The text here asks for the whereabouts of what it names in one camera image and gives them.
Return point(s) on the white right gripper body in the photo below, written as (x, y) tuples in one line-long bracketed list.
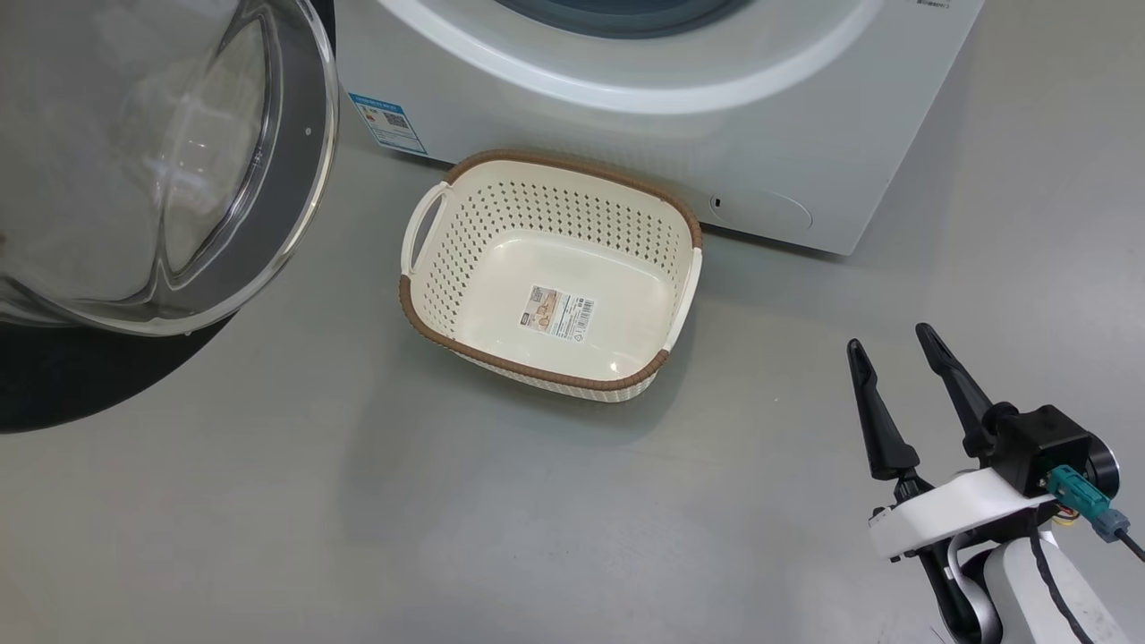
[(948, 514)]

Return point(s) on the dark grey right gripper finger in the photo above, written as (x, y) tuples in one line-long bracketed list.
[(886, 438), (966, 402)]

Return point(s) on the round glass washing machine door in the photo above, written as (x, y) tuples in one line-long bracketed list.
[(300, 134)]

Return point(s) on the white front-load washing machine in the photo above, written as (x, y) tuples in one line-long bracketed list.
[(805, 116)]

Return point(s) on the basket barcode label sticker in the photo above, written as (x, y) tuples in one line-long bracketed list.
[(559, 313)]

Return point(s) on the cream perforated laundry basket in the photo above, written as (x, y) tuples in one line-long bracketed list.
[(447, 259)]

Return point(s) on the round drain filter cover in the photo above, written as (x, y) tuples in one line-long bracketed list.
[(765, 212)]

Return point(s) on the blue energy label sticker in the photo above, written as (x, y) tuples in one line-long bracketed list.
[(389, 123)]

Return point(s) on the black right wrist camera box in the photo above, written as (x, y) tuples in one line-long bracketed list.
[(1047, 443)]

